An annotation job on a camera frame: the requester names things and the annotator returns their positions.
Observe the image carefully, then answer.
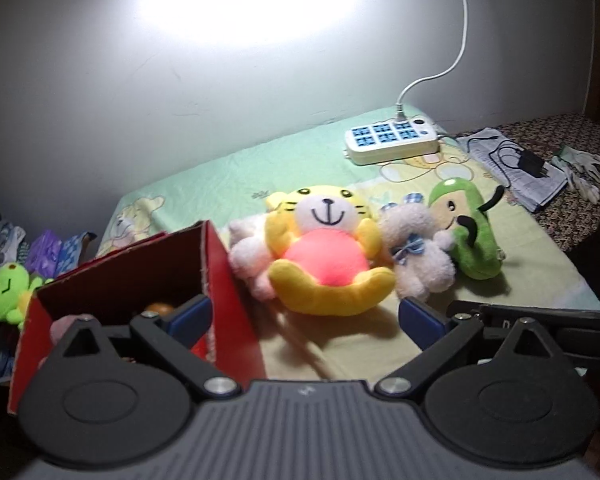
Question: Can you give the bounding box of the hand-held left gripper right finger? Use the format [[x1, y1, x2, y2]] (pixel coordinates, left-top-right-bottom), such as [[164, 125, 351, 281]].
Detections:
[[375, 297, 576, 403]]

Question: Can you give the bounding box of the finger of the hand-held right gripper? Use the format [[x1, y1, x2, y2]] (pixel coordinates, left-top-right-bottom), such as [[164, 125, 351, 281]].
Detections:
[[450, 300, 600, 362]]

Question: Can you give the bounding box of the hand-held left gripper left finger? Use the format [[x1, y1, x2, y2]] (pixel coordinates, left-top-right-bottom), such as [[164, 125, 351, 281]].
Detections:
[[45, 294, 243, 403]]

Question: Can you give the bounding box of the red cardboard box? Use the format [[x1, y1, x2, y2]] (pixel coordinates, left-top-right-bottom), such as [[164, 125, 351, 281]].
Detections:
[[7, 220, 268, 416]]

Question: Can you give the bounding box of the white plush bear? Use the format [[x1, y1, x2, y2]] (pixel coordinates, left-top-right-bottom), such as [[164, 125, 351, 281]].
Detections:
[[377, 192, 457, 302]]

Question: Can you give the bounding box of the pale pink plush bear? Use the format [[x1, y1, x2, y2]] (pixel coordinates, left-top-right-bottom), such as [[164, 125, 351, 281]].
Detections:
[[228, 212, 281, 302]]

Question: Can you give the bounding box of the yellow tiger plush toy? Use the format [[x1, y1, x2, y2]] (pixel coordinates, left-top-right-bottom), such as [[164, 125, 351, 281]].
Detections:
[[264, 185, 397, 317]]

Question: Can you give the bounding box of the brown patterned cloth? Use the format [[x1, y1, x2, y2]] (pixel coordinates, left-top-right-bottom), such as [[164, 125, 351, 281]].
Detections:
[[455, 112, 600, 253]]

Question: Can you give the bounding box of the mauve plush toy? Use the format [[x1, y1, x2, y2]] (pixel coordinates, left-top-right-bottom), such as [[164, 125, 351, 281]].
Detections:
[[37, 314, 83, 370]]

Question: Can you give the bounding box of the blue packet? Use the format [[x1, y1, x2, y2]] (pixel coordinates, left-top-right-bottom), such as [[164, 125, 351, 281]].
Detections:
[[55, 232, 98, 273]]

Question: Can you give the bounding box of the white work glove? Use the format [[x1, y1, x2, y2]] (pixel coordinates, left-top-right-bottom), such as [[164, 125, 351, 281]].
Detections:
[[562, 170, 600, 205], [551, 146, 600, 178]]

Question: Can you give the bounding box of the purple packet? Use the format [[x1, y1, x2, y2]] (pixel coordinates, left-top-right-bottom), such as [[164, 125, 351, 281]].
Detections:
[[27, 230, 63, 278]]

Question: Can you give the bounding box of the stack of papers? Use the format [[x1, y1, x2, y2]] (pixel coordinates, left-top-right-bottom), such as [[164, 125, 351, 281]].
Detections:
[[467, 127, 568, 213]]

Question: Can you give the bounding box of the cartoon printed bed sheet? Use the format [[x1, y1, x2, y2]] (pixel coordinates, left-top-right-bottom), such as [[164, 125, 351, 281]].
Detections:
[[96, 105, 600, 386]]

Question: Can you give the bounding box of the green frog plush toy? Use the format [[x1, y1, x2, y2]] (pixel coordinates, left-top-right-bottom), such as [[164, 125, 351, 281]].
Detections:
[[0, 262, 53, 331]]

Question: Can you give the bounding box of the black charger with cable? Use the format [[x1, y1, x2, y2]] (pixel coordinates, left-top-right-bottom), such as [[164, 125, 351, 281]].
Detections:
[[467, 132, 553, 180]]

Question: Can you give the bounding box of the white power cable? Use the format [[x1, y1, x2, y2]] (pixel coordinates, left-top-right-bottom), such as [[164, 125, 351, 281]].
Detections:
[[394, 0, 468, 122]]

